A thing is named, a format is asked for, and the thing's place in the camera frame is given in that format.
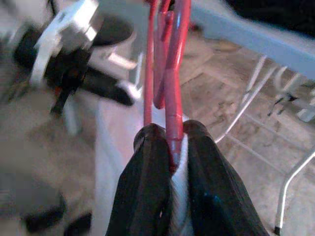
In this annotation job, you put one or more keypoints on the red plastic hanger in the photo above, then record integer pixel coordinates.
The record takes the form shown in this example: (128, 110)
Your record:
(173, 98)

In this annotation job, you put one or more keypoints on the black folded garment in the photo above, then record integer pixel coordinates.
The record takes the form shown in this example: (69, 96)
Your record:
(283, 14)

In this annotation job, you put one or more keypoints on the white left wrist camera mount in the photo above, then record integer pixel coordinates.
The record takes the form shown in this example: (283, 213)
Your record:
(71, 22)

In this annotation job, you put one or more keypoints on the white garment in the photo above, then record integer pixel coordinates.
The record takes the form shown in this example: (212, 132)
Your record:
(108, 152)

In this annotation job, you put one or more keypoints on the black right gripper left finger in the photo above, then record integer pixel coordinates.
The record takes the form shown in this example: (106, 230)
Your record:
(142, 184)

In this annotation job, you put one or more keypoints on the white folding table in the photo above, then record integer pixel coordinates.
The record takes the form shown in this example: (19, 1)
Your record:
(246, 32)

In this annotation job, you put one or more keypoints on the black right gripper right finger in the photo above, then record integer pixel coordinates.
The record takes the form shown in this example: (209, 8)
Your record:
(214, 191)

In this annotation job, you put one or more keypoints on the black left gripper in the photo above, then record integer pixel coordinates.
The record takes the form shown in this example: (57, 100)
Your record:
(66, 71)

